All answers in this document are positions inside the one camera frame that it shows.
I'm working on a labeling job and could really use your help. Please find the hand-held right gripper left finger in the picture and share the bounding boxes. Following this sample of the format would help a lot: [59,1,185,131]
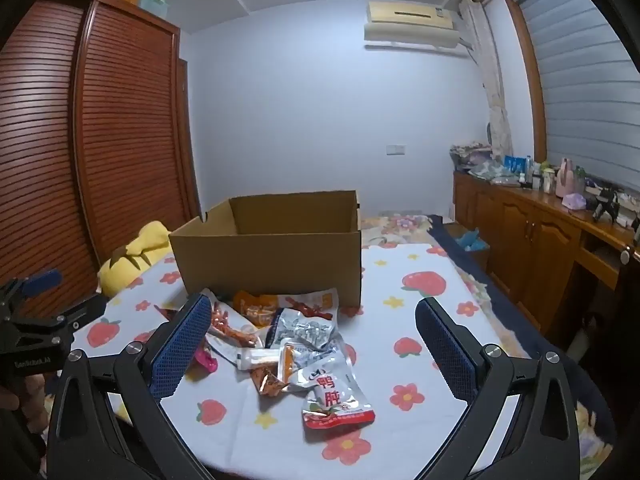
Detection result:
[46,291,213,480]

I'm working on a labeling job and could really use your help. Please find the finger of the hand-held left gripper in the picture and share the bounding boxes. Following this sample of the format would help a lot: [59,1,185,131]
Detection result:
[10,295,110,341]
[0,269,64,318]

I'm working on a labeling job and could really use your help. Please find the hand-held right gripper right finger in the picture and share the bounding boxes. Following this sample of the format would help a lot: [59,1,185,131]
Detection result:
[414,296,582,480]

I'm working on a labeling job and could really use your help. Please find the pink snack packet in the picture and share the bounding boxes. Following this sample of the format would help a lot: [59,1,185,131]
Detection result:
[192,345,218,372]

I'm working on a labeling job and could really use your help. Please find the clear plastic snack packet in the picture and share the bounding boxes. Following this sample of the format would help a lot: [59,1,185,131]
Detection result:
[205,290,266,350]

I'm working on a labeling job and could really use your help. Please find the brown foil snack packet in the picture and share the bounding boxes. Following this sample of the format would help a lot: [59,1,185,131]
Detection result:
[249,365,288,397]

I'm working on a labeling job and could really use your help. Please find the small orange snack packet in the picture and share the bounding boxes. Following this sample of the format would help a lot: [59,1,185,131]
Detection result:
[277,340,301,386]

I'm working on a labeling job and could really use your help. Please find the white red snack packet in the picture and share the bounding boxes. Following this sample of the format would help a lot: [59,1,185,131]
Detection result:
[301,360,376,430]

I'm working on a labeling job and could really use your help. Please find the brown cardboard box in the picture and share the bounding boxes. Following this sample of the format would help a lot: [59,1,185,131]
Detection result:
[168,190,363,308]

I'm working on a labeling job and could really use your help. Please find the silver grey snack packet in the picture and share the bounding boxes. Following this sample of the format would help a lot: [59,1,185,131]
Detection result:
[260,308,358,376]

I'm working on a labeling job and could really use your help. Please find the person's left hand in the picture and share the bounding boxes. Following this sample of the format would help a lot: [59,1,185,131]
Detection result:
[0,375,49,433]

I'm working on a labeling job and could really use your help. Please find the strawberry printed sheet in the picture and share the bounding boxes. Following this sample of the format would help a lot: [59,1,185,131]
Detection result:
[65,242,546,477]

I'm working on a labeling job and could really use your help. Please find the small white stick packet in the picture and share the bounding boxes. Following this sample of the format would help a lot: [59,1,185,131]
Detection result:
[236,347,283,371]

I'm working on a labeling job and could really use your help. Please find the yellow plush toy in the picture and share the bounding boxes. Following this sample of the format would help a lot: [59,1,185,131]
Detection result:
[97,220,173,296]

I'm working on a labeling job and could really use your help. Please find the teal cloth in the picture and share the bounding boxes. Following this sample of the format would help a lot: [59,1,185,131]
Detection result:
[457,227,491,252]

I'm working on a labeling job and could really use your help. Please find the floral printed blanket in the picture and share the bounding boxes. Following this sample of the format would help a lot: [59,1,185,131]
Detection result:
[360,212,451,250]

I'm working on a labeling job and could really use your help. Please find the white orange snack packet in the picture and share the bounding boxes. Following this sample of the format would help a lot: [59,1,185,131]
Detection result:
[280,287,341,321]

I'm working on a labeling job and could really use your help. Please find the wooden sideboard cabinet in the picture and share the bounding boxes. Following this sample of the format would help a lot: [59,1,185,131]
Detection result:
[452,170,640,347]

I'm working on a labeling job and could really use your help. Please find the wooden louvred wardrobe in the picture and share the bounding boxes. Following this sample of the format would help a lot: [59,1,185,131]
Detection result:
[0,0,202,321]

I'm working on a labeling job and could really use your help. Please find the pile of folded cloths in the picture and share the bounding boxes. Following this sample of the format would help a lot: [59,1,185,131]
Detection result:
[450,142,502,177]

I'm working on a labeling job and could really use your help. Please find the pink thermos jug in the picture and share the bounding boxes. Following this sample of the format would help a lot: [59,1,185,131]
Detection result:
[556,157,576,196]

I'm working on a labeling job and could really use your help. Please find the cream patterned curtain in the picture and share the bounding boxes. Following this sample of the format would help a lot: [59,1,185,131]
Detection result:
[459,0,516,158]

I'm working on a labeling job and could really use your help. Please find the green storage box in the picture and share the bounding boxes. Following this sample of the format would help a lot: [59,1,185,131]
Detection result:
[139,0,172,23]

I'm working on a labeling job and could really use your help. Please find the grey window blind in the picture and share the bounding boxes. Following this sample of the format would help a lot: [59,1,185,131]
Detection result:
[515,0,640,197]

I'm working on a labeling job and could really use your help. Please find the wooden window frame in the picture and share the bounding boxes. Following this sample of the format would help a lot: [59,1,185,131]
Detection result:
[502,0,550,162]

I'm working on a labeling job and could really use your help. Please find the wall air conditioner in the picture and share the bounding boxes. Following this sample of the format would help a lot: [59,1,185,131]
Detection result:
[364,0,473,52]

